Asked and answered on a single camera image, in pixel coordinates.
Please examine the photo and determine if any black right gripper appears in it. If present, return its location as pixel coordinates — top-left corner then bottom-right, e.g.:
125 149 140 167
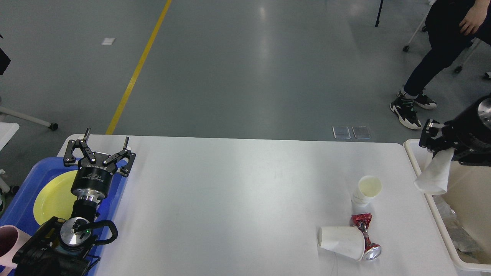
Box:
419 95 491 167

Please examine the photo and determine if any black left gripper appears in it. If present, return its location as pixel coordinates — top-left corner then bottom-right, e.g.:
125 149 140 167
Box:
63 128 137 202

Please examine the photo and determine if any white paper cup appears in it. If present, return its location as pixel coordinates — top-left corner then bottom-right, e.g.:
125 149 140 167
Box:
317 227 365 261
414 148 455 195

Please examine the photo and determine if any yellow plastic plate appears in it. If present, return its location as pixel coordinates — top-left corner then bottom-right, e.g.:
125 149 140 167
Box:
33 171 77 225

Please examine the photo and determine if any small white cup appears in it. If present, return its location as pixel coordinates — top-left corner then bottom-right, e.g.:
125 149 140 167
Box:
351 175 382 207

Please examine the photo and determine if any clear plastic wrap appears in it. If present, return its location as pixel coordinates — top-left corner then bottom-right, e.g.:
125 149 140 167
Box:
432 195 481 255

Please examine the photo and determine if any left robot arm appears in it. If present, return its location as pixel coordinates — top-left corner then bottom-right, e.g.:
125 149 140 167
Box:
13 128 136 276

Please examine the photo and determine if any beige plastic bin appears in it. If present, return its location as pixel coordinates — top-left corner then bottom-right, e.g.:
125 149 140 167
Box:
419 161 491 276

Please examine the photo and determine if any right floor plate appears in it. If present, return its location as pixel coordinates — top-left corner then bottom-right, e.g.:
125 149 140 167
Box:
351 126 371 139

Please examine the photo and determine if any floor plate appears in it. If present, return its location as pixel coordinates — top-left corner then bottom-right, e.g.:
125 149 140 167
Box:
351 126 371 139
333 126 351 140

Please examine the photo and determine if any white side table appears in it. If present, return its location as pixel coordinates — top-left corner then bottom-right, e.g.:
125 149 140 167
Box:
0 107 59 151

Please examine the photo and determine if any left floor plate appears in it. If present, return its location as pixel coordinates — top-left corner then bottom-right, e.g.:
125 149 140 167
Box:
333 126 351 140

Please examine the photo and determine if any pink mug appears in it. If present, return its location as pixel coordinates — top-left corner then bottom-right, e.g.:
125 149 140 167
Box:
0 225 31 276

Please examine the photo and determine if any red snack wrapper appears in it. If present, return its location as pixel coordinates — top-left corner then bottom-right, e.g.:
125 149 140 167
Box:
351 213 373 231

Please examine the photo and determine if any person in black sneakers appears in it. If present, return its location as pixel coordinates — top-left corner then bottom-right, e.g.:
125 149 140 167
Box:
390 0 490 130

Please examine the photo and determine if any red soda can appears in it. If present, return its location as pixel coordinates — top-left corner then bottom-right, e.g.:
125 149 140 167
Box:
362 231 382 261

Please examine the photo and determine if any black tripod leg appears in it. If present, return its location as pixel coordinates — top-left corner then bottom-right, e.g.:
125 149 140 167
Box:
374 0 384 27

